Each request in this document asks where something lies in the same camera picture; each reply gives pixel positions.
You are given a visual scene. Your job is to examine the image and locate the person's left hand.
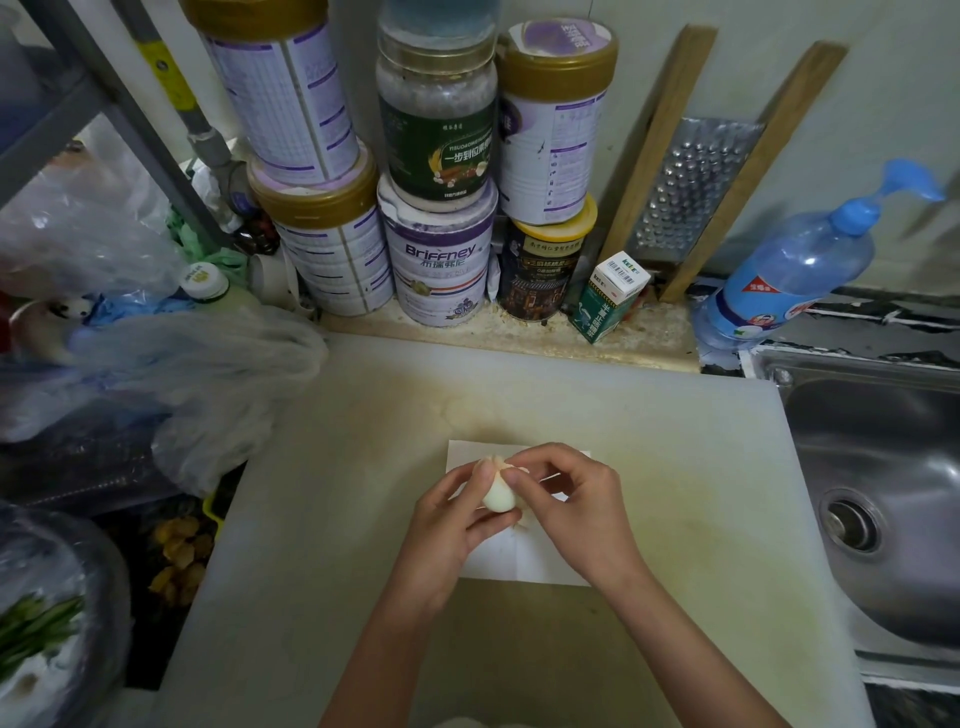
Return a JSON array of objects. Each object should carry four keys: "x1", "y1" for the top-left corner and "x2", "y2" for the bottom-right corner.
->
[{"x1": 389, "y1": 457, "x2": 523, "y2": 615}]

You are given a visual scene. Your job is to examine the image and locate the person's right hand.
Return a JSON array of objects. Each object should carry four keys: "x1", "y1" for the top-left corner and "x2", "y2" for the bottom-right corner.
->
[{"x1": 498, "y1": 442, "x2": 654, "y2": 592}]

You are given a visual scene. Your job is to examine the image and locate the white paper sheet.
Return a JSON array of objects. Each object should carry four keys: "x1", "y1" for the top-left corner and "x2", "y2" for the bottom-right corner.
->
[{"x1": 446, "y1": 439, "x2": 594, "y2": 588}]

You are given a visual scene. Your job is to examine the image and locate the beige egg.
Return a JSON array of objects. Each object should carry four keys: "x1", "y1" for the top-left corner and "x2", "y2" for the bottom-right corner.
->
[{"x1": 479, "y1": 457, "x2": 520, "y2": 514}]

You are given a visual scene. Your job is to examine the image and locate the person's right forearm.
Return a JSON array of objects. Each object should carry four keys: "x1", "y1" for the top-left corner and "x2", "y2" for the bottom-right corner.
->
[{"x1": 603, "y1": 566, "x2": 793, "y2": 728}]

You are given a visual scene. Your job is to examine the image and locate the person's left forearm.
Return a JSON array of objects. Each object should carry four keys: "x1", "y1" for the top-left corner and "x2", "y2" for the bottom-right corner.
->
[{"x1": 318, "y1": 581, "x2": 451, "y2": 728}]

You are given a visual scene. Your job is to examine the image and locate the white plastic cutting board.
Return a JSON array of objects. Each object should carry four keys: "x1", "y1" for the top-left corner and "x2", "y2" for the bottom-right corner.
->
[{"x1": 149, "y1": 333, "x2": 875, "y2": 728}]

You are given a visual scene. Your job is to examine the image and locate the green white small carton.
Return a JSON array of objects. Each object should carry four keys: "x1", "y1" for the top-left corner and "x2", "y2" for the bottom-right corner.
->
[{"x1": 568, "y1": 251, "x2": 652, "y2": 345}]

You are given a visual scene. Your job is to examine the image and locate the dark tin yellow lid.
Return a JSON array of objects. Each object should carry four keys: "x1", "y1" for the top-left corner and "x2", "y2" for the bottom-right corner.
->
[{"x1": 497, "y1": 194, "x2": 599, "y2": 322}]

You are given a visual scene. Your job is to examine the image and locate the pile of yellow dried fruits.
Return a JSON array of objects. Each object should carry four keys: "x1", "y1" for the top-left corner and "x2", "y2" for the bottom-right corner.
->
[{"x1": 148, "y1": 515, "x2": 217, "y2": 607}]

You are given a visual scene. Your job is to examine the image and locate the white tin purple band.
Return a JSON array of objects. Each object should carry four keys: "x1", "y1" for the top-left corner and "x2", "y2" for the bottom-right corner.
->
[{"x1": 376, "y1": 173, "x2": 500, "y2": 328}]

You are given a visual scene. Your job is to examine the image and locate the crumpled translucent plastic bag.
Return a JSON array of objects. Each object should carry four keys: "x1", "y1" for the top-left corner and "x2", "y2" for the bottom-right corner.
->
[{"x1": 67, "y1": 305, "x2": 330, "y2": 498}]

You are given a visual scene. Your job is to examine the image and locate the steel sink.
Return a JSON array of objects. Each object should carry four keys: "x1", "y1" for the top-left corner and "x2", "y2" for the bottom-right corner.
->
[{"x1": 738, "y1": 343, "x2": 960, "y2": 691}]

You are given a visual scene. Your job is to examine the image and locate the white purple tin gold lid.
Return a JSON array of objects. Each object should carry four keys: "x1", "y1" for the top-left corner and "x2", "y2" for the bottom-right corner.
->
[
  {"x1": 247, "y1": 142, "x2": 397, "y2": 318},
  {"x1": 494, "y1": 18, "x2": 620, "y2": 226},
  {"x1": 179, "y1": 0, "x2": 361, "y2": 189}
]

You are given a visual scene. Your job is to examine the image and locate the blue plastic bottle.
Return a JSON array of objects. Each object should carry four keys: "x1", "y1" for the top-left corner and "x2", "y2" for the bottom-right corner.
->
[{"x1": 691, "y1": 157, "x2": 946, "y2": 354}]

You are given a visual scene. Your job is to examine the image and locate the white tape roll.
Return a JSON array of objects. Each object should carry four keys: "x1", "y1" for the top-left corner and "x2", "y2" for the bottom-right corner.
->
[{"x1": 248, "y1": 251, "x2": 315, "y2": 313}]

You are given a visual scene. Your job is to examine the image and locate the small white cap bottle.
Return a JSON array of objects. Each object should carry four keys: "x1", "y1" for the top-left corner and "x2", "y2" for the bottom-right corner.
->
[{"x1": 177, "y1": 260, "x2": 260, "y2": 309}]

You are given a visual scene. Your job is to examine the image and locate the dark glossy bag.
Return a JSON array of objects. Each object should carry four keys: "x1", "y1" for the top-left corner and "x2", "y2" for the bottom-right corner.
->
[{"x1": 0, "y1": 419, "x2": 181, "y2": 515}]

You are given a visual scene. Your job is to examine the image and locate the clear bag with greens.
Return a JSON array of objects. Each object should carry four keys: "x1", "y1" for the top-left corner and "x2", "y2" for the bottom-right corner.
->
[{"x1": 0, "y1": 506, "x2": 133, "y2": 728}]

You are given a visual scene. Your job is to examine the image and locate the blue plastic bag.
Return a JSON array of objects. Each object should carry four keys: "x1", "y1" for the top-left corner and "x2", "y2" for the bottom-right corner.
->
[{"x1": 86, "y1": 294, "x2": 196, "y2": 328}]

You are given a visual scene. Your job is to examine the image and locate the green plastic bag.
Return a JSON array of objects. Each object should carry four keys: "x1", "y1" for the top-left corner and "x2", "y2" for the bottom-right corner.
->
[{"x1": 166, "y1": 209, "x2": 250, "y2": 286}]

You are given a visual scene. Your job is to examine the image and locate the green label jar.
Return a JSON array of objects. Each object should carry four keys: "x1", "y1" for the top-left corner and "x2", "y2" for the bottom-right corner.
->
[{"x1": 374, "y1": 26, "x2": 500, "y2": 214}]

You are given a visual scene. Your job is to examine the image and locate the small panda toy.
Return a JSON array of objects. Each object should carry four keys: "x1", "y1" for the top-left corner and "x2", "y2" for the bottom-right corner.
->
[{"x1": 41, "y1": 296, "x2": 95, "y2": 324}]

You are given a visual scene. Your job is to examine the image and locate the clear plastic bag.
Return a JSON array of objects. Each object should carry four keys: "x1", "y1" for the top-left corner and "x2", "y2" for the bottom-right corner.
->
[{"x1": 0, "y1": 116, "x2": 185, "y2": 301}]

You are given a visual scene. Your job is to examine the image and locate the grey metal pipe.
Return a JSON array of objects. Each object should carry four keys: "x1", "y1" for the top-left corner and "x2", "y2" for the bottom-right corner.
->
[{"x1": 112, "y1": 0, "x2": 256, "y2": 223}]

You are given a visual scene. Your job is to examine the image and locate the grey metal shelf rack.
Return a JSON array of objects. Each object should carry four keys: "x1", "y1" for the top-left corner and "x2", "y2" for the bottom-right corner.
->
[{"x1": 0, "y1": 0, "x2": 234, "y2": 253}]

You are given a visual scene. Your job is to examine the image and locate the blue lid container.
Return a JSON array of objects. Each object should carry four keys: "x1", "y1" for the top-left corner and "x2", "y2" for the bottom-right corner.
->
[{"x1": 377, "y1": 0, "x2": 502, "y2": 46}]

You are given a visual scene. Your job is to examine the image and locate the metal grater wooden frame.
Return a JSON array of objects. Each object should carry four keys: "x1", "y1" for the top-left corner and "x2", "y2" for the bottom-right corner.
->
[{"x1": 598, "y1": 24, "x2": 849, "y2": 304}]

